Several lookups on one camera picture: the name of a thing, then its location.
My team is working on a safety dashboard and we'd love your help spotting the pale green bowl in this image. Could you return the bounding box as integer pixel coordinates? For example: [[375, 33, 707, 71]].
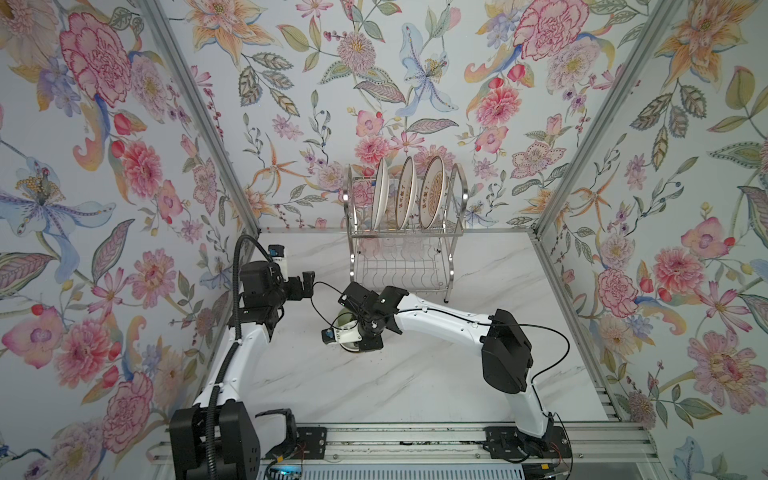
[[333, 308, 357, 335]]

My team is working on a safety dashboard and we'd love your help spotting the orange bowl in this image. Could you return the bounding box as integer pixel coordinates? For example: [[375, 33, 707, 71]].
[[334, 325, 384, 353]]

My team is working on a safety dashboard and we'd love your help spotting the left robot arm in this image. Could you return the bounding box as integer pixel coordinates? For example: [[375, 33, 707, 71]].
[[169, 261, 316, 479]]

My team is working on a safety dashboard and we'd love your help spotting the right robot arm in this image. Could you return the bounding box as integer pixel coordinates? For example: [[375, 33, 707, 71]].
[[322, 282, 554, 446]]

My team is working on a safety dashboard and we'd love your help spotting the chrome two-tier dish rack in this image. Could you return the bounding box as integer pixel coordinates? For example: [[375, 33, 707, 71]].
[[342, 158, 469, 302]]

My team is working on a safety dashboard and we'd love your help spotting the white plate left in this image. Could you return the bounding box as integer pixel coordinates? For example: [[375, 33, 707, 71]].
[[371, 160, 389, 230]]

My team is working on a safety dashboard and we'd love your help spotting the patterned plate middle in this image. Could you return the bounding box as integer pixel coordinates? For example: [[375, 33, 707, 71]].
[[395, 156, 416, 230]]

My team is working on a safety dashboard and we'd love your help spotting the brown rimmed plate right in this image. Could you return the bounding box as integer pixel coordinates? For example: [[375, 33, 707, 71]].
[[419, 156, 445, 230]]

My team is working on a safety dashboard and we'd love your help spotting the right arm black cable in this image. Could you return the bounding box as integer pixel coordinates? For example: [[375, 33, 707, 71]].
[[308, 280, 574, 480]]

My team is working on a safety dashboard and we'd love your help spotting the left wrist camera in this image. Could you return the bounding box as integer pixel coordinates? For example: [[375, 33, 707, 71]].
[[268, 244, 289, 280]]

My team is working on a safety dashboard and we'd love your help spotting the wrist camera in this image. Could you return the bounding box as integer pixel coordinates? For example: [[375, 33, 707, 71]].
[[268, 244, 289, 280], [321, 324, 362, 346]]

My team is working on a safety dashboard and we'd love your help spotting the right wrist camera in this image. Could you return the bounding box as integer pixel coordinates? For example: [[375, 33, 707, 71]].
[[321, 324, 362, 346]]

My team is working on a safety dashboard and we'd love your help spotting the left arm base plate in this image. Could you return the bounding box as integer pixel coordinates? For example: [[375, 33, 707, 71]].
[[263, 427, 328, 462]]

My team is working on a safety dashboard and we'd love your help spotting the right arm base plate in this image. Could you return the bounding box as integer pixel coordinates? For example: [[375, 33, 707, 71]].
[[483, 426, 572, 462]]

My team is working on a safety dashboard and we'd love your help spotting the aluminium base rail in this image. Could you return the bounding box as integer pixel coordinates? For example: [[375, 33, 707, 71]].
[[145, 421, 661, 466]]

